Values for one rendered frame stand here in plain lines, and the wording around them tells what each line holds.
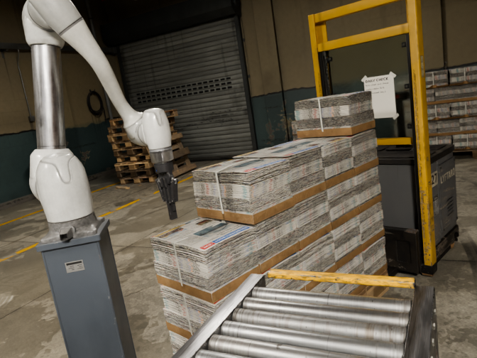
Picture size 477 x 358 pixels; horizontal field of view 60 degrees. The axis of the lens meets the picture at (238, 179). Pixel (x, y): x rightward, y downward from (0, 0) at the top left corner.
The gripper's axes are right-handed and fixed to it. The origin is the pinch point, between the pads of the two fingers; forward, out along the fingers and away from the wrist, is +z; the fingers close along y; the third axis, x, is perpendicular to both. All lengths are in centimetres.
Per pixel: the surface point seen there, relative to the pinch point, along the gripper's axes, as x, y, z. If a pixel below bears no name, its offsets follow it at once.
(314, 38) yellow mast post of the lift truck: -168, 33, -72
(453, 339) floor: -107, -69, 96
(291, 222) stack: -52, -18, 21
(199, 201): -26.1, 14.2, 4.7
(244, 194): -26.0, -16.5, -0.4
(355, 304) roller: 5, -83, 17
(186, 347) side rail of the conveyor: 44, -59, 16
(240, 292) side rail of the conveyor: 16, -51, 16
